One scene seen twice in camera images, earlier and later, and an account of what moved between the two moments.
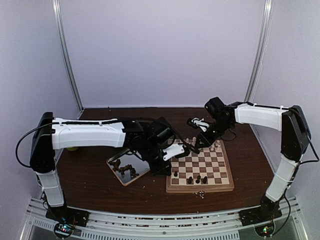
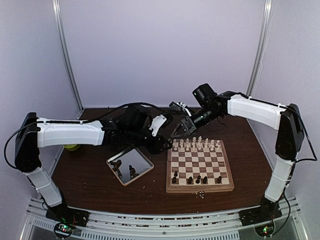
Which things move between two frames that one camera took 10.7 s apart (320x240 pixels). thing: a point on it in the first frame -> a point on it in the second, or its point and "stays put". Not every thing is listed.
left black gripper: x=158 y=170 -> x=156 y=148
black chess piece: x=190 y=180 stays put
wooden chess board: x=208 y=171 stays put
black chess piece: x=198 y=178 stays put
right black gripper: x=207 y=141 -> x=188 y=124
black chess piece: x=205 y=180 stays put
